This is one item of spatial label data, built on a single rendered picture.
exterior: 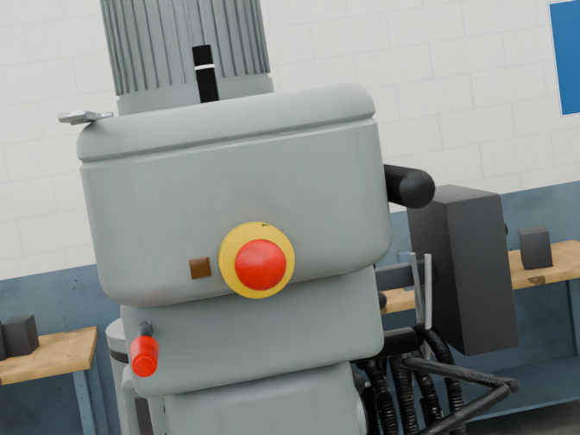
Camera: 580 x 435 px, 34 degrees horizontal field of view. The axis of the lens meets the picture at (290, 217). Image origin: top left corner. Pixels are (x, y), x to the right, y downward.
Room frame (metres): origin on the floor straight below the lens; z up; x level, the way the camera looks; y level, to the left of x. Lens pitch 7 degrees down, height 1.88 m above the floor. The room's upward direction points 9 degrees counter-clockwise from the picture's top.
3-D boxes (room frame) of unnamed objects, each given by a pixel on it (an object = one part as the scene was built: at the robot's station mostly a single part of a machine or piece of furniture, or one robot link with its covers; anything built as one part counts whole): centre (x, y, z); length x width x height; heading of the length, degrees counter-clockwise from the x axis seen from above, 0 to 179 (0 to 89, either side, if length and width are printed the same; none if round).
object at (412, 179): (1.04, -0.08, 1.79); 0.45 x 0.04 x 0.04; 8
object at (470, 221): (1.33, -0.23, 1.62); 0.20 x 0.09 x 0.21; 8
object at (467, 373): (0.96, -0.15, 1.58); 0.17 x 0.01 x 0.01; 31
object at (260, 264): (0.73, 0.03, 1.76); 0.04 x 0.03 x 0.04; 98
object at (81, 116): (0.81, 0.16, 1.89); 0.24 x 0.04 x 0.01; 7
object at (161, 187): (1.00, 0.06, 1.81); 0.47 x 0.26 x 0.16; 8
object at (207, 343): (1.03, 0.07, 1.68); 0.34 x 0.24 x 0.10; 8
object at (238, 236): (0.76, 0.03, 1.76); 0.06 x 0.02 x 0.06; 98
